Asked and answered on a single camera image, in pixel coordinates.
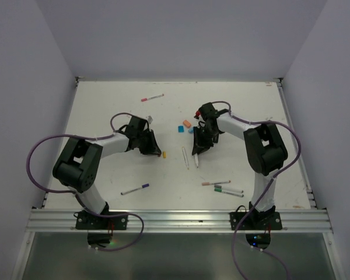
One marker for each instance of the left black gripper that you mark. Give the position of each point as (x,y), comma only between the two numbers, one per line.
(153,147)

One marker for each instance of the grey cap thin pen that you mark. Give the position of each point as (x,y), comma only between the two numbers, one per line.
(228,189)

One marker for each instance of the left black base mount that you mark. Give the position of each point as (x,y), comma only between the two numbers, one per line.
(99,229)

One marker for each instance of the dark red cap thin pen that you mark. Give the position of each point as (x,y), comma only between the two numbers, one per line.
(196,160)

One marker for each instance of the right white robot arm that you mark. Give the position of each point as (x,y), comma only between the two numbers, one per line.
(265,148)

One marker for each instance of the pink cap thin pen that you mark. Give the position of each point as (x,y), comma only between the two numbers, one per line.
(152,97)

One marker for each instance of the aluminium front rail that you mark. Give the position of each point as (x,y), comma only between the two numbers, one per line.
(189,221)

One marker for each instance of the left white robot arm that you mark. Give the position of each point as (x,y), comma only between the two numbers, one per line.
(78,163)

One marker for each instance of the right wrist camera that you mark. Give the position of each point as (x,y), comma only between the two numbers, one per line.
(197,115)

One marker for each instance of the orange cap thin pen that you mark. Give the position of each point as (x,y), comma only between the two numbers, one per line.
(210,183)

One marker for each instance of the green cap thin pen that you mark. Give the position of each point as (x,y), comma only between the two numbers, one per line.
(236,194)

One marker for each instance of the orange highlighter cap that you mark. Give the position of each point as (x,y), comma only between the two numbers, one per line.
(187,123)

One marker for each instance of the purple cap thin pen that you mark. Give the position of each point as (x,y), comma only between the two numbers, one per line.
(135,189)

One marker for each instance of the yellow cap thin pen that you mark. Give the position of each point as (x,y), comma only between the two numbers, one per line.
(185,157)

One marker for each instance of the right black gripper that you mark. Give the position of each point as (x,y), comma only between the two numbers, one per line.
(200,145)

